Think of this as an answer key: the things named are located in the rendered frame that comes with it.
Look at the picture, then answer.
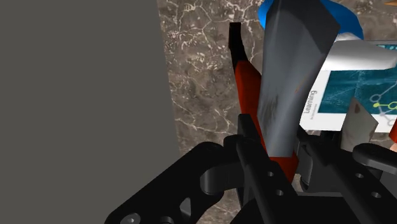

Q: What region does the blue bowl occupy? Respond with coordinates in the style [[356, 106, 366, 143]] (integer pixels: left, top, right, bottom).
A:
[[258, 0, 365, 41]]

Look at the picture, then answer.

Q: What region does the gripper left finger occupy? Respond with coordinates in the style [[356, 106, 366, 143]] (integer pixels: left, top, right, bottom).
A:
[[104, 113, 299, 224]]

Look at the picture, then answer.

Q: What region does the red black handled grey hatchet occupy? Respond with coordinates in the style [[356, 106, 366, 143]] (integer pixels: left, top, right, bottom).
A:
[[228, 0, 341, 185]]

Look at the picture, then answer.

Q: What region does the rusty grey metal blade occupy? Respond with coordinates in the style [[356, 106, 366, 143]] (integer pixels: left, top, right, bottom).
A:
[[340, 97, 379, 153]]

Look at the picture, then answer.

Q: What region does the white teal cover book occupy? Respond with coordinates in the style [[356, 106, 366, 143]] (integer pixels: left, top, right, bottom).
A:
[[298, 32, 397, 133]]

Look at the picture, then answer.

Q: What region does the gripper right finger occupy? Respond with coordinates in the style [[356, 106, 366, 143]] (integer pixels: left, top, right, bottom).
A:
[[296, 134, 397, 224]]

